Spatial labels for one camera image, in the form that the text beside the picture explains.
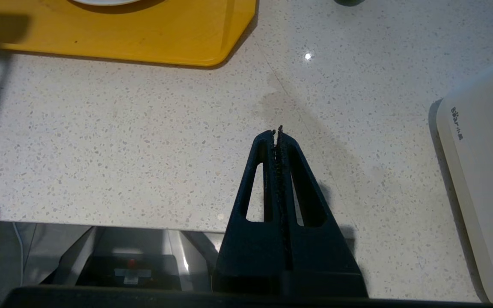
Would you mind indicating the yellow plastic tray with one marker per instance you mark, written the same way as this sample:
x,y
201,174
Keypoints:
x,y
135,32

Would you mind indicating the white toaster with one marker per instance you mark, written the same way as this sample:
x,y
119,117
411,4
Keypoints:
x,y
484,171

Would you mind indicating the dark round object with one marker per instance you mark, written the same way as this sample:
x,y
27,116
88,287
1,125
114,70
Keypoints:
x,y
349,2

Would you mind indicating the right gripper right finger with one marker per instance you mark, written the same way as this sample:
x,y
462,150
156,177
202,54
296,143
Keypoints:
x,y
319,256

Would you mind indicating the white plate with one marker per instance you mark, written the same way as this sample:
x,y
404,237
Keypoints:
x,y
105,1

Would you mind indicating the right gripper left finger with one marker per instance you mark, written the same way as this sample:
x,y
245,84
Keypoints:
x,y
253,252

